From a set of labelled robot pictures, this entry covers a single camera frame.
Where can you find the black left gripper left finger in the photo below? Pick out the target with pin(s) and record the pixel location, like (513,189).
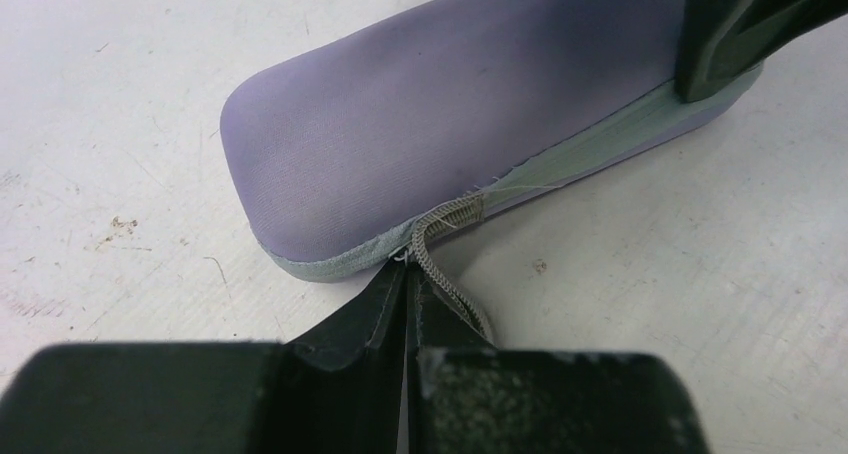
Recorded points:
(333,389)

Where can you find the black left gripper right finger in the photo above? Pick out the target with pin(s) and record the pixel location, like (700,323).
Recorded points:
(467,396)

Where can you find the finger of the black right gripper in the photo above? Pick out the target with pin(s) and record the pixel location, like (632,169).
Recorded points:
(722,39)

